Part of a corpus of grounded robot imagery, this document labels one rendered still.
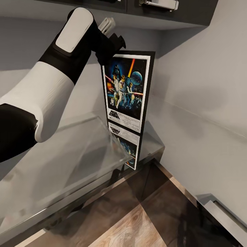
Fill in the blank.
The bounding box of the poster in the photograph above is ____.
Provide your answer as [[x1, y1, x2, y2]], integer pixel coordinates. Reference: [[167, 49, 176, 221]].
[[101, 50, 155, 135]]

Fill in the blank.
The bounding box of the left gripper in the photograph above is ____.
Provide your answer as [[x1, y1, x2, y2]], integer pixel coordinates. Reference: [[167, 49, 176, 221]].
[[95, 33, 126, 66]]

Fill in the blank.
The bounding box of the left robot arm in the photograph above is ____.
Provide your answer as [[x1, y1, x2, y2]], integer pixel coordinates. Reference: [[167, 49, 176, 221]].
[[0, 7, 126, 181]]

